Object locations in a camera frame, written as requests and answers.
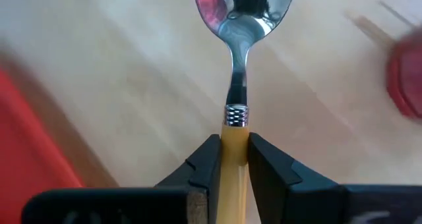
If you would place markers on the pink faceted plastic cup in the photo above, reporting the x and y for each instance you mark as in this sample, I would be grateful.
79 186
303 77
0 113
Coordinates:
407 75

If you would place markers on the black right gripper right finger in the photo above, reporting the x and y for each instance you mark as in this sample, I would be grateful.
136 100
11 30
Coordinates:
296 197

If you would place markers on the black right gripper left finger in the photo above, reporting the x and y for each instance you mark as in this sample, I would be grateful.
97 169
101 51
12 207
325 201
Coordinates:
184 204

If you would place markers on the red plastic tray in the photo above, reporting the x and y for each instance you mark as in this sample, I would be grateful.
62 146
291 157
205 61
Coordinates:
26 151

